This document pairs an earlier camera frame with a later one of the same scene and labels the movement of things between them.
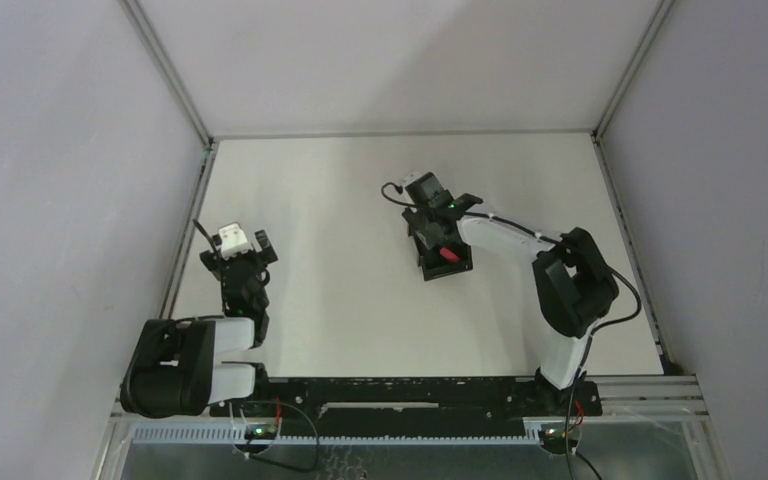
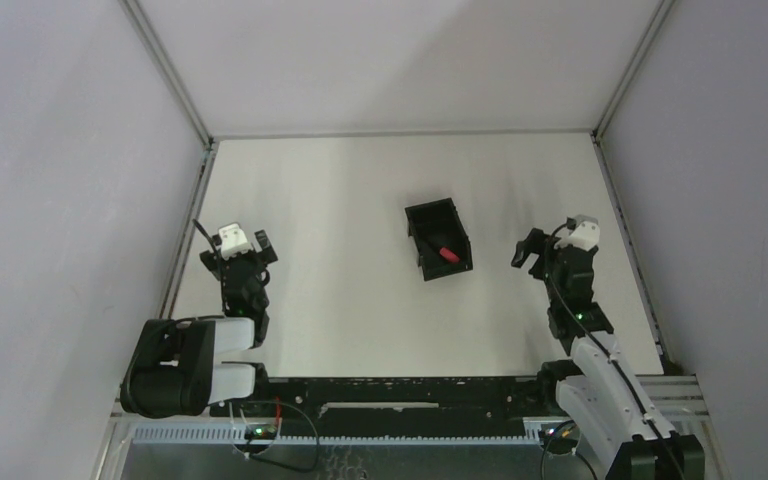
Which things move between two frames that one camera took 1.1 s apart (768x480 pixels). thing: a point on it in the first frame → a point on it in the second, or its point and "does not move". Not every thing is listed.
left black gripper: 239,260 does not move
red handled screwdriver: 448,254 does not move
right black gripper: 435,220 → 552,248
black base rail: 415,406 does not move
